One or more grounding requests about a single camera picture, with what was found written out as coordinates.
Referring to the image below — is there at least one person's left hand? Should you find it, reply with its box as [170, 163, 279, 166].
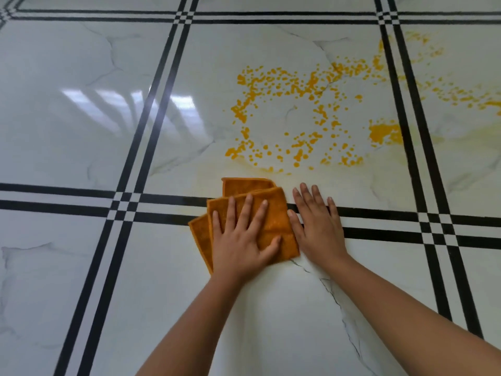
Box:
[211, 193, 282, 286]

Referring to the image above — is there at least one person's right hand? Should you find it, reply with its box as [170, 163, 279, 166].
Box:
[287, 183, 349, 268]

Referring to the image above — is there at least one orange cleaning cloth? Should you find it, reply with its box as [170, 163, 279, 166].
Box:
[189, 178, 300, 275]

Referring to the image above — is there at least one person's left forearm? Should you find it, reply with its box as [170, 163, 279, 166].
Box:
[136, 273, 257, 376]

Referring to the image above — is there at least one person's right forearm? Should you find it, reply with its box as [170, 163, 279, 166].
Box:
[328, 254, 501, 376]

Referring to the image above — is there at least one yellow spilled liquid stain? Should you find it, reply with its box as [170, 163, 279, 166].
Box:
[225, 31, 501, 175]

